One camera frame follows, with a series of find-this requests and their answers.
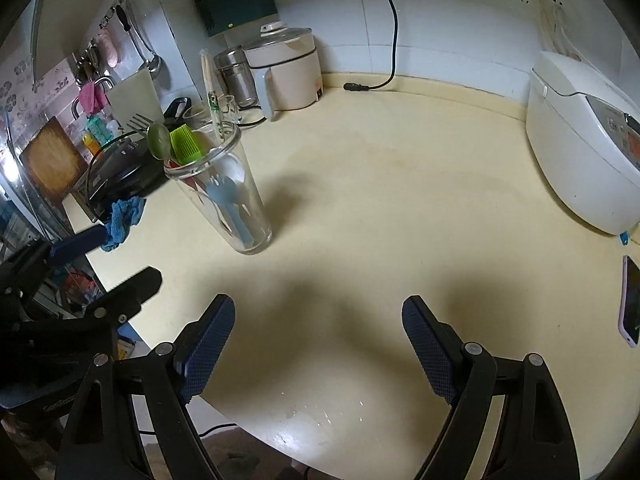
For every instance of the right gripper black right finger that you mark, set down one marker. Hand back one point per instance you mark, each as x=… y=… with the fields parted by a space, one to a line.
x=533 y=439

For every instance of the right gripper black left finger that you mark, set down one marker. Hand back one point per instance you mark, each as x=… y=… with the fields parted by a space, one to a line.
x=102 y=439

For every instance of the olive green spoon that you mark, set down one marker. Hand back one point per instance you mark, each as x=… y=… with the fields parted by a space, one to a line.
x=158 y=140

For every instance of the light blue plastic spoon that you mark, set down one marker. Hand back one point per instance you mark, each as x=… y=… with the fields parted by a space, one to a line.
x=228 y=203

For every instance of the tall clear glass cup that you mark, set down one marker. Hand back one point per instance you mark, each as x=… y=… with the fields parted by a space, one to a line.
x=192 y=180

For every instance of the green silicone brush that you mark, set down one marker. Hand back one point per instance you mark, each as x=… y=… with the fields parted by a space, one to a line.
x=185 y=146

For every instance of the white chopsticks with green print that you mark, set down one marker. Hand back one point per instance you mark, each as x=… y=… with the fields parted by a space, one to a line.
x=211 y=94

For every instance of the smartphone in pink case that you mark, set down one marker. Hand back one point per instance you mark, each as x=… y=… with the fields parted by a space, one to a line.
x=628 y=319

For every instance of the blue dish cloth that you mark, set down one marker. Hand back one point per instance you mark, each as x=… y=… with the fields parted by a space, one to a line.
x=125 y=214

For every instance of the wooden cutting board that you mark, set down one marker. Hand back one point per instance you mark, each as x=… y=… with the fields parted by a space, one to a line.
x=53 y=162

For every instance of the black induction cooker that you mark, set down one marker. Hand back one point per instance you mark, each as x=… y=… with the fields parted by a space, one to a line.
x=123 y=169

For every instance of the pink hanging cloth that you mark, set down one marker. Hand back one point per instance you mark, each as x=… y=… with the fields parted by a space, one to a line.
x=92 y=98

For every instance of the white cutting board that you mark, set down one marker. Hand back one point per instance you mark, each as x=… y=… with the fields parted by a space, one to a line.
x=135 y=95

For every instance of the small clear drinking glass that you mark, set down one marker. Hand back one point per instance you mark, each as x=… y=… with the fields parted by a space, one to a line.
x=229 y=109

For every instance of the hanging metal ladle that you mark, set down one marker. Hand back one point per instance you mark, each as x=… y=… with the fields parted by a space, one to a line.
x=150 y=59

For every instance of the white rice cooker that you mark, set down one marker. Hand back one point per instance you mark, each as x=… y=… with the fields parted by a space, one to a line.
x=584 y=132

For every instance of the stainless steel canister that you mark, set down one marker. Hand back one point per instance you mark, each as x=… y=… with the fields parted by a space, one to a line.
x=235 y=72

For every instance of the dark green utensil holder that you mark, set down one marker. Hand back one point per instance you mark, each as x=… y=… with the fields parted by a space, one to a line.
x=220 y=16

